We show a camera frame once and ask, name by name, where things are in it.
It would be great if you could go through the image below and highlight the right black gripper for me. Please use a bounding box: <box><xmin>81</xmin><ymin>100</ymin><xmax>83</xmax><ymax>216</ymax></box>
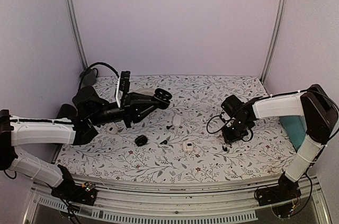
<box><xmin>221</xmin><ymin>119</ymin><xmax>251</xmax><ymax>144</ymax></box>

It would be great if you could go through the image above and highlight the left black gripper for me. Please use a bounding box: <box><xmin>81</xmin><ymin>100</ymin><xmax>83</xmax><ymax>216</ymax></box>
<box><xmin>89</xmin><ymin>92</ymin><xmax>159</xmax><ymax>128</ymax></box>

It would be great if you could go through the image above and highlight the black charging case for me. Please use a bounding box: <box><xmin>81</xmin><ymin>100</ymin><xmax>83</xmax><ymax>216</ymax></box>
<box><xmin>153</xmin><ymin>88</ymin><xmax>172</xmax><ymax>110</ymax></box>

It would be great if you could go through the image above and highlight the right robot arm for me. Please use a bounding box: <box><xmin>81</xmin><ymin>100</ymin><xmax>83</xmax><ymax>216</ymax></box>
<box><xmin>221</xmin><ymin>84</ymin><xmax>338</xmax><ymax>201</ymax></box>

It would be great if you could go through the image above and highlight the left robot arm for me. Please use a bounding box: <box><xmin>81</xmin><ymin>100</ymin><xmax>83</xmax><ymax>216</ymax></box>
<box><xmin>1</xmin><ymin>86</ymin><xmax>169</xmax><ymax>200</ymax></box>

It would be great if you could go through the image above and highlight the white closed earbud case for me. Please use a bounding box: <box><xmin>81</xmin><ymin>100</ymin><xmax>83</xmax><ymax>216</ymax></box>
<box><xmin>172</xmin><ymin>115</ymin><xmax>181</xmax><ymax>127</ymax></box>

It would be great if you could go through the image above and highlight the black open case left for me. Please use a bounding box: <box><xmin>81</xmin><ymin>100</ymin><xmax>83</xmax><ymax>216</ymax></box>
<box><xmin>135</xmin><ymin>135</ymin><xmax>148</xmax><ymax>147</ymax></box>

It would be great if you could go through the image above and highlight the white open earbud case left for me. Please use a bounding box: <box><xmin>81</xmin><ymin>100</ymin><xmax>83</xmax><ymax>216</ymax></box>
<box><xmin>106</xmin><ymin>126</ymin><xmax>119</xmax><ymax>135</ymax></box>

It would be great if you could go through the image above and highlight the white open earbud case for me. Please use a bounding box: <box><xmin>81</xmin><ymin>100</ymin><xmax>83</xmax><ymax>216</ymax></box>
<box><xmin>182</xmin><ymin>140</ymin><xmax>194</xmax><ymax>153</ymax></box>
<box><xmin>106</xmin><ymin>126</ymin><xmax>119</xmax><ymax>135</ymax></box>

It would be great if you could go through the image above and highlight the white open earbud case centre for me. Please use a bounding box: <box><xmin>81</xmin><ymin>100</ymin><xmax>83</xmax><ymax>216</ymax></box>
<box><xmin>182</xmin><ymin>140</ymin><xmax>194</xmax><ymax>153</ymax></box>

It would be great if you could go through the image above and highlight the white spiral ceramic plate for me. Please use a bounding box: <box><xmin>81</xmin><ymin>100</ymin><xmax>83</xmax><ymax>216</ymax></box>
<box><xmin>135</xmin><ymin>88</ymin><xmax>155</xmax><ymax>95</ymax></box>

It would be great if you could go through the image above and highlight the floral patterned table mat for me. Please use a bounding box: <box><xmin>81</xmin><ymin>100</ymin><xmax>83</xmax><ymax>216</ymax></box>
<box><xmin>56</xmin><ymin>76</ymin><xmax>296</xmax><ymax>184</ymax></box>

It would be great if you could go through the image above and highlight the teal cylinder cup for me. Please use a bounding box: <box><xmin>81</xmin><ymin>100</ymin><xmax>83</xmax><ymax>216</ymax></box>
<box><xmin>279</xmin><ymin>115</ymin><xmax>307</xmax><ymax>151</ymax></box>

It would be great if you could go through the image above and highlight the grey mug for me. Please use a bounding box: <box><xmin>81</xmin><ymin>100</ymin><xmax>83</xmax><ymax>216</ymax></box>
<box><xmin>79</xmin><ymin>68</ymin><xmax>99</xmax><ymax>87</ymax></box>

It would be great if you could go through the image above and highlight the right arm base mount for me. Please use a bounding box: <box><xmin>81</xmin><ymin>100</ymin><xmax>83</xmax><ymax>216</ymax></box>
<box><xmin>254</xmin><ymin>183</ymin><xmax>301</xmax><ymax>206</ymax></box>

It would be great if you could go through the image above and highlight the aluminium front rail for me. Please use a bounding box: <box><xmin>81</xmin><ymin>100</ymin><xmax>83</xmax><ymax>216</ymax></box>
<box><xmin>23</xmin><ymin>175</ymin><xmax>334</xmax><ymax>223</ymax></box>

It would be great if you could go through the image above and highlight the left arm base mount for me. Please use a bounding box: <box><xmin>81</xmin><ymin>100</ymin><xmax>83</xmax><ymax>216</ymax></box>
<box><xmin>51</xmin><ymin>181</ymin><xmax>98</xmax><ymax>206</ymax></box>

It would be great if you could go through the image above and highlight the left aluminium frame post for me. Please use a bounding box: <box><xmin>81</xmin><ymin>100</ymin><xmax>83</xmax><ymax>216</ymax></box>
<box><xmin>65</xmin><ymin>0</ymin><xmax>88</xmax><ymax>70</ymax></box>

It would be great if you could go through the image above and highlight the aluminium frame post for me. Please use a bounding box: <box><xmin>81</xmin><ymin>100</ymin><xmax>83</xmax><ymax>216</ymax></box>
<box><xmin>65</xmin><ymin>0</ymin><xmax>88</xmax><ymax>70</ymax></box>
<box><xmin>260</xmin><ymin>0</ymin><xmax>287</xmax><ymax>85</ymax></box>

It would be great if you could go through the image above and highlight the right aluminium frame post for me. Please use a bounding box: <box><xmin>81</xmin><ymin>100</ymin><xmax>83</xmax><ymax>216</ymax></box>
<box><xmin>260</xmin><ymin>0</ymin><xmax>287</xmax><ymax>85</ymax></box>

